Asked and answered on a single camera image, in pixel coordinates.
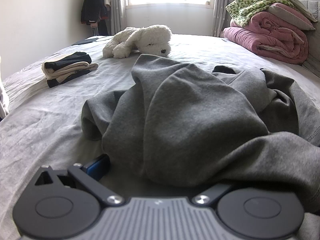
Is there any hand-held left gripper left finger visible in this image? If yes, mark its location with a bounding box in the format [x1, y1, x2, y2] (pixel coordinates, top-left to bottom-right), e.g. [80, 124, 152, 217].
[35, 154, 125, 207]

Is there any beige folded garment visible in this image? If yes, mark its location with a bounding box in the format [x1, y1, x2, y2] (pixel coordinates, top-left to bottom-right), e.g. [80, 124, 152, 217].
[42, 61, 99, 82]

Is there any pink folded quilt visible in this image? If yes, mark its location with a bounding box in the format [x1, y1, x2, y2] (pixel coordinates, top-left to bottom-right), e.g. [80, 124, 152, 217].
[223, 2, 309, 64]

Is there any dark navy folded garment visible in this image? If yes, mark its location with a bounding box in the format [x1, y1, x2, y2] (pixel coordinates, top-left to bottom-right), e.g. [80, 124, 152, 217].
[47, 69, 92, 88]

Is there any black folded garment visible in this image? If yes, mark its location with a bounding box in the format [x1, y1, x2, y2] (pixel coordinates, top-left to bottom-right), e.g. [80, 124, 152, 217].
[45, 52, 92, 72]

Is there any grey curtain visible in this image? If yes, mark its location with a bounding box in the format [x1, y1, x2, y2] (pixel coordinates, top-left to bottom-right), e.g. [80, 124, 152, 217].
[109, 0, 128, 35]
[212, 0, 234, 37]

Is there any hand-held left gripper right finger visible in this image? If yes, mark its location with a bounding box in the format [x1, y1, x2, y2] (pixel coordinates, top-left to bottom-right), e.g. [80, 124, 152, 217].
[191, 184, 233, 207]

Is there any green patterned blanket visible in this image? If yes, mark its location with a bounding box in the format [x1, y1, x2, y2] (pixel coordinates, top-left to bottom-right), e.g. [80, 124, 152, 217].
[226, 0, 318, 28]

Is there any pale pink pillow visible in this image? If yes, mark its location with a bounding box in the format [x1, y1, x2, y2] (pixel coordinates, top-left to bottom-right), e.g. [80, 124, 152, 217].
[269, 2, 316, 31]

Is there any grey t-shirt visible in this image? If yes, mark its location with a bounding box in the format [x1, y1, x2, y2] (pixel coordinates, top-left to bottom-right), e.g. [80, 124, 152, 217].
[81, 54, 320, 217]

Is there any white plush dog toy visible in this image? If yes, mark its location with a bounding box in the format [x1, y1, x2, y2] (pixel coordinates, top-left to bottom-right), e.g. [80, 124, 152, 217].
[102, 24, 173, 59]

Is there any dark hanging coat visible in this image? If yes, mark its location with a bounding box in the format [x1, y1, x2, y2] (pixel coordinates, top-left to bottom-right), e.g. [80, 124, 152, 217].
[81, 0, 109, 36]

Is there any dark tablet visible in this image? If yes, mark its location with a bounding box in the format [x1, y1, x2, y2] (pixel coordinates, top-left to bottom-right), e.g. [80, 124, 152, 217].
[71, 37, 99, 46]

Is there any white garment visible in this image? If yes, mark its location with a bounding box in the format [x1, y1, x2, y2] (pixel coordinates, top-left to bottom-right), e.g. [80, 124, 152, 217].
[0, 55, 10, 118]

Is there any grey quilted headboard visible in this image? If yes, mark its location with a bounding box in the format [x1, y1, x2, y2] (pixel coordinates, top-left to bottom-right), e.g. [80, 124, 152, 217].
[299, 0, 320, 78]

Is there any bed with grey sheet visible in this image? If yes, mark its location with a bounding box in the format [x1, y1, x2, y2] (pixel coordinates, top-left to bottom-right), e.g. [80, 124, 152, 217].
[0, 33, 320, 240]

